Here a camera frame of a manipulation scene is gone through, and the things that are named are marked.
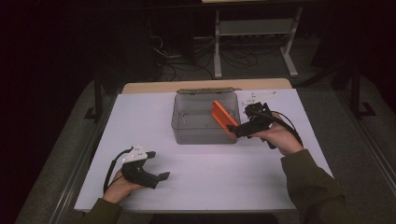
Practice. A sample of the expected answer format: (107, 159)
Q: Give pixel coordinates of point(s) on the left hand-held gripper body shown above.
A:
(134, 172)

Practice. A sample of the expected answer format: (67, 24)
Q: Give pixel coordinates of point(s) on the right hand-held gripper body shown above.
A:
(260, 121)

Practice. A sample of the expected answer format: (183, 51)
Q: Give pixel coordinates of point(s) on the orange phone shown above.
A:
(222, 115)

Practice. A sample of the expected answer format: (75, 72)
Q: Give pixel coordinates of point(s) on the clear plastic storage box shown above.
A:
(193, 124)

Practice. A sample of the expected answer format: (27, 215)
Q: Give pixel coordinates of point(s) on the person's left hand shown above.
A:
(120, 188)

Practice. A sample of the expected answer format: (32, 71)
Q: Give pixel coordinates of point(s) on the person's right hand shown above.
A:
(281, 137)

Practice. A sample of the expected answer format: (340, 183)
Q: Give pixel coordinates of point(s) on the white board sheet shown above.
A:
(218, 174)

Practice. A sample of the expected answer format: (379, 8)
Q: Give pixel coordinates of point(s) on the light wooden table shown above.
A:
(149, 86)

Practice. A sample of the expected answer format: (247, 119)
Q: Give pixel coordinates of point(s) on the black metal stand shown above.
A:
(356, 93)
(97, 99)

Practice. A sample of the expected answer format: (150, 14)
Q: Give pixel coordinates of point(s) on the metal floor rail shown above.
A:
(373, 149)
(74, 174)

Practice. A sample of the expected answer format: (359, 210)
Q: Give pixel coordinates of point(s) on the white metal desk frame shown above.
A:
(253, 28)

